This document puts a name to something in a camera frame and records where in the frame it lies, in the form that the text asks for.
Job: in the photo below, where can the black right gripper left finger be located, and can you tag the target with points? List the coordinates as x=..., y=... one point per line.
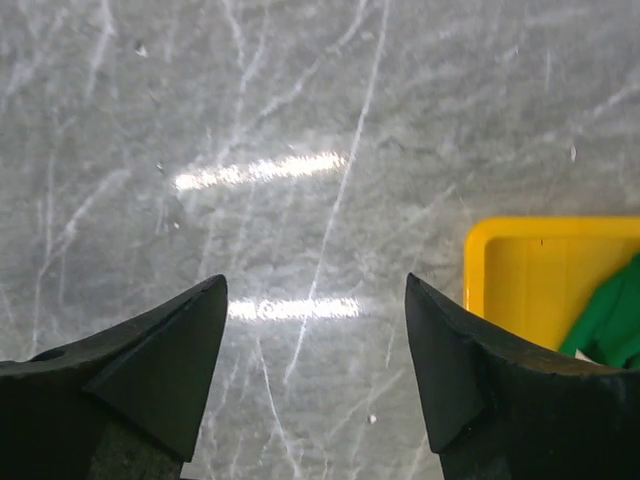
x=125, y=403

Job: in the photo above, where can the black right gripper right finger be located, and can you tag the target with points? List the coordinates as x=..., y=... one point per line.
x=497, y=406

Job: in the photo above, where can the green t shirt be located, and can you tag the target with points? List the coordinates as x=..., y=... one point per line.
x=607, y=330

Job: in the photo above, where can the yellow plastic tray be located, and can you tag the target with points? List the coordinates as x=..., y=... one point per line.
x=533, y=276

